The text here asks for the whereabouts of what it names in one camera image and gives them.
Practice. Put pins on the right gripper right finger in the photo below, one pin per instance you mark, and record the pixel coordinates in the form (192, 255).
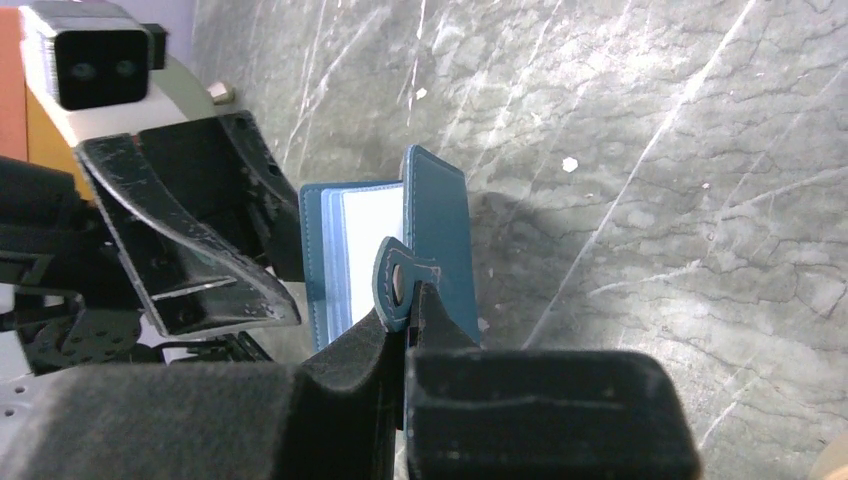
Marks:
(543, 411)

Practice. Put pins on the blue leather card holder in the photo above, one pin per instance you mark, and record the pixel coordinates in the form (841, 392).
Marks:
(391, 298)

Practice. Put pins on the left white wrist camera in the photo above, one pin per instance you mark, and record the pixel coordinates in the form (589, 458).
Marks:
(96, 71)

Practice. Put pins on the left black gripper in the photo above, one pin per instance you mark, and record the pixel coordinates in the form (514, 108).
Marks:
(85, 273)

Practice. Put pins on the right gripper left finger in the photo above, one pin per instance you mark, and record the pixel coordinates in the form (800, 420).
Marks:
(190, 421)

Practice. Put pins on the tan card tray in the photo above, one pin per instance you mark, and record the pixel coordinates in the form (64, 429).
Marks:
(831, 464)

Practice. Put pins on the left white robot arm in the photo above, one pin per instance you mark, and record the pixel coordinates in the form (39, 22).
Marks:
(10, 391)

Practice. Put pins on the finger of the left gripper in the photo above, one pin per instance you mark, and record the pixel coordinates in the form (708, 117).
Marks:
(222, 172)

